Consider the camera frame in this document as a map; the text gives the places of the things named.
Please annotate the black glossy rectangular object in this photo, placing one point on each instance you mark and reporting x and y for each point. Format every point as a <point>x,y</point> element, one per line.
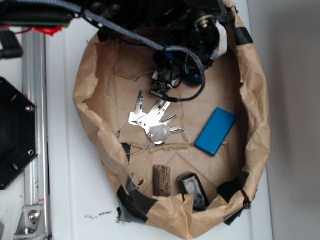
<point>190,184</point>

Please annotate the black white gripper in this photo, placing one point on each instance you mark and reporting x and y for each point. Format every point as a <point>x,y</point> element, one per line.
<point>207,38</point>

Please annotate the dark green plastic pickle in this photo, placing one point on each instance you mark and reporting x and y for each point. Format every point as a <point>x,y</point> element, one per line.
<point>192,77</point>

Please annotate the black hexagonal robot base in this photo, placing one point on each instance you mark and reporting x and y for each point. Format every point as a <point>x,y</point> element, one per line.
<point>18,143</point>

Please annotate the aluminium extrusion rail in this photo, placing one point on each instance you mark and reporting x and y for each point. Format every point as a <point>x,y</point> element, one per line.
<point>34,85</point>

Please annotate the brown paper bag bin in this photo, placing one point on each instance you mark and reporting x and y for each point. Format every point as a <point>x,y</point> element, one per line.
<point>109,79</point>

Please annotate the blue rectangular block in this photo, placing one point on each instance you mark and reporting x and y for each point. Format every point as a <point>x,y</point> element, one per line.
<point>215,132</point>

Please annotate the metal corner bracket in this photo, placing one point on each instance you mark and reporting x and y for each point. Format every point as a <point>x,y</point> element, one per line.
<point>31,224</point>

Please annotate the brown wood piece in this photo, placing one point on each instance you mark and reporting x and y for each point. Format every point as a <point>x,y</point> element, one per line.
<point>161,181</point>

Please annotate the bunch of silver keys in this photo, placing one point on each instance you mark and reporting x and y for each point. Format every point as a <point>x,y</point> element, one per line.
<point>157,132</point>

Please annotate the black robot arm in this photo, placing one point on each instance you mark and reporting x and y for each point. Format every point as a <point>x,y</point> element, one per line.
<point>143,23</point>

